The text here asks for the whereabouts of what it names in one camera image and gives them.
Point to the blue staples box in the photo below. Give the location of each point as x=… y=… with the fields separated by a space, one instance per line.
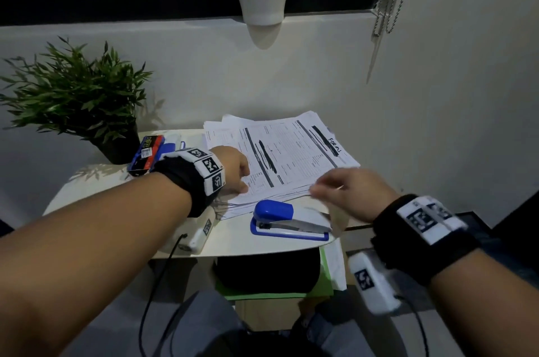
x=145 y=154

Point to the person's left forearm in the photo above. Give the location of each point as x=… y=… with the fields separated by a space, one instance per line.
x=84 y=251

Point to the person's right forearm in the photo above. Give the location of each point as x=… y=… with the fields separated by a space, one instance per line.
x=488 y=310

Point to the green potted plant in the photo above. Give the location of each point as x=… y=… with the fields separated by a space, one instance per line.
x=76 y=91

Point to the green flat board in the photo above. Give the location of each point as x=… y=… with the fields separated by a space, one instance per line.
x=324 y=285

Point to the person's grey trousers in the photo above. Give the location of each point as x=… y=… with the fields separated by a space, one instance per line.
x=202 y=323

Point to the stack of printed papers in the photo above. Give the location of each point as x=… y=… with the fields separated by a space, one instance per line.
x=294 y=146

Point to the person's right hand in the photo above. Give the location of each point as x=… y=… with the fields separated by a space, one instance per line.
x=353 y=194

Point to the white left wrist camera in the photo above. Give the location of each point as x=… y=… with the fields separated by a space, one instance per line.
x=196 y=239

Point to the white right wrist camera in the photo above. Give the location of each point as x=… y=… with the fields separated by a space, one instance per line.
x=379 y=298

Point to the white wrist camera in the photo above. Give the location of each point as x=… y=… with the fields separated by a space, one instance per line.
x=379 y=298
x=196 y=239

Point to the person's left hand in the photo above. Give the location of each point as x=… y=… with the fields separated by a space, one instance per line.
x=233 y=169

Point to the blue white stapler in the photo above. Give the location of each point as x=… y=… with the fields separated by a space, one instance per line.
x=168 y=148
x=273 y=211

